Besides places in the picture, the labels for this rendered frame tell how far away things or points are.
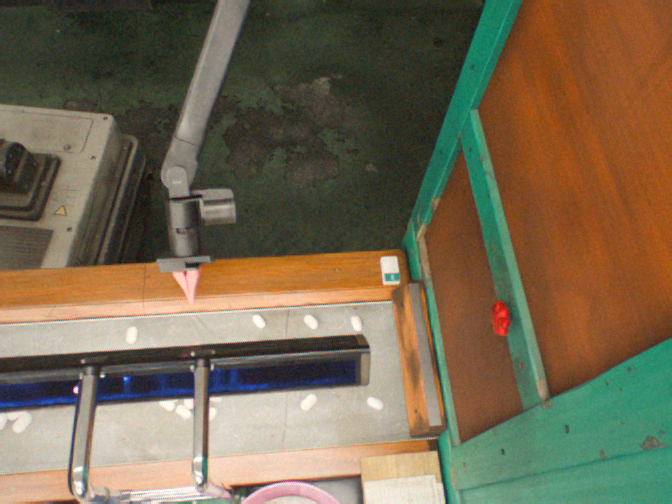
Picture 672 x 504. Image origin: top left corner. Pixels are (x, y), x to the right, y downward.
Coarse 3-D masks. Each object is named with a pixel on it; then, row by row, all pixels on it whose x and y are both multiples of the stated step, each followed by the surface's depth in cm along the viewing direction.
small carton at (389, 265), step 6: (384, 258) 122; (390, 258) 122; (396, 258) 122; (384, 264) 121; (390, 264) 122; (396, 264) 122; (384, 270) 121; (390, 270) 121; (396, 270) 121; (384, 276) 120; (390, 276) 120; (396, 276) 120; (384, 282) 120; (390, 282) 120; (396, 282) 121
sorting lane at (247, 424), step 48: (0, 336) 114; (48, 336) 115; (96, 336) 115; (144, 336) 116; (192, 336) 116; (240, 336) 117; (288, 336) 118; (384, 336) 119; (384, 384) 114; (0, 432) 106; (48, 432) 106; (96, 432) 107; (144, 432) 107; (240, 432) 108; (288, 432) 109; (336, 432) 109; (384, 432) 110
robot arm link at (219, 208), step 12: (180, 168) 98; (168, 180) 98; (180, 180) 98; (180, 192) 99; (192, 192) 101; (204, 192) 101; (216, 192) 103; (228, 192) 103; (204, 204) 102; (216, 204) 102; (228, 204) 103; (216, 216) 103; (228, 216) 103
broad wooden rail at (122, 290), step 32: (288, 256) 123; (320, 256) 124; (352, 256) 124; (384, 256) 125; (0, 288) 116; (32, 288) 117; (64, 288) 117; (96, 288) 118; (128, 288) 118; (160, 288) 118; (224, 288) 119; (256, 288) 119; (288, 288) 120; (320, 288) 120; (352, 288) 121; (384, 288) 121; (0, 320) 115; (32, 320) 116; (64, 320) 117
